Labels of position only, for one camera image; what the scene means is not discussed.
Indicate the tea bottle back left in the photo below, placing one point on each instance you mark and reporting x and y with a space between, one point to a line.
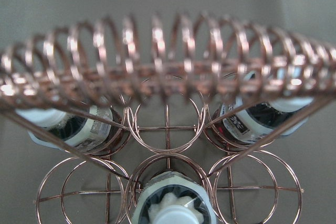
84 134

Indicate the tea bottle front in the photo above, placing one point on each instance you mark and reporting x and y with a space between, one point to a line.
172 197

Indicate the tea bottle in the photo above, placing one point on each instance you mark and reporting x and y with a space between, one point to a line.
249 125
172 197
84 134

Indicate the tea bottle back right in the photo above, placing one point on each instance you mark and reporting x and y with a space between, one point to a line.
249 125

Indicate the copper wire bottle rack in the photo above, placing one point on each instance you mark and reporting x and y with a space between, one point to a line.
165 85

